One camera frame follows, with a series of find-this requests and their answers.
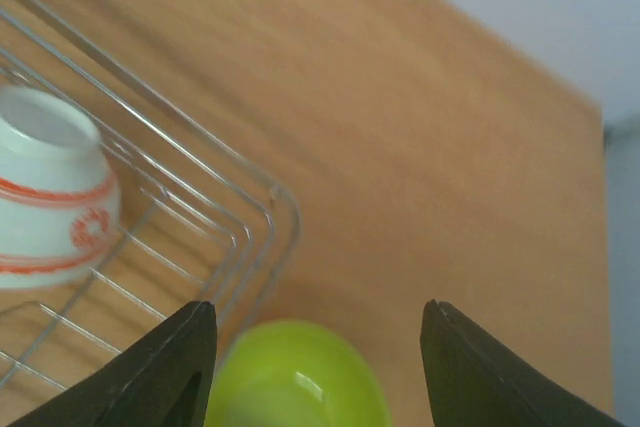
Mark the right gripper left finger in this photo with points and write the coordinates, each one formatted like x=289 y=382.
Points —
x=163 y=379

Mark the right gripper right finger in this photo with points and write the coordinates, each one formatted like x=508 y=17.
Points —
x=474 y=380

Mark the chrome wire dish rack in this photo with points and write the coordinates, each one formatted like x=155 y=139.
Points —
x=199 y=221

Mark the red floral pattern bowl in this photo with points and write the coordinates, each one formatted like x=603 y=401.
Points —
x=60 y=198

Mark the green and white bowl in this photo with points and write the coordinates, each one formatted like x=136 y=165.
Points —
x=295 y=373

